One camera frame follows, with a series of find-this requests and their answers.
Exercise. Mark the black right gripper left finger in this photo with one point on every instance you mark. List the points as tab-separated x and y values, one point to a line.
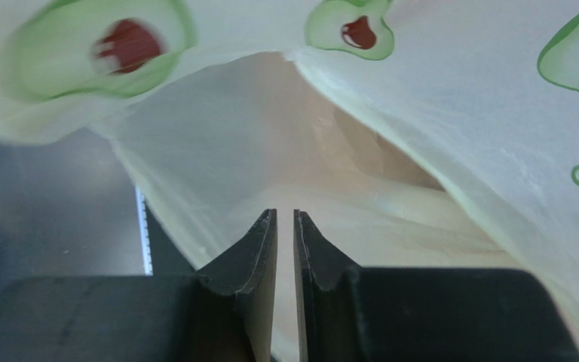
221	312

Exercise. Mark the pale green avocado plastic bag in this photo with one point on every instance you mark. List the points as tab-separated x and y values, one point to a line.
415	133

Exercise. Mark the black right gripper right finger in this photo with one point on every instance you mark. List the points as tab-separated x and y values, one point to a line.
349	312

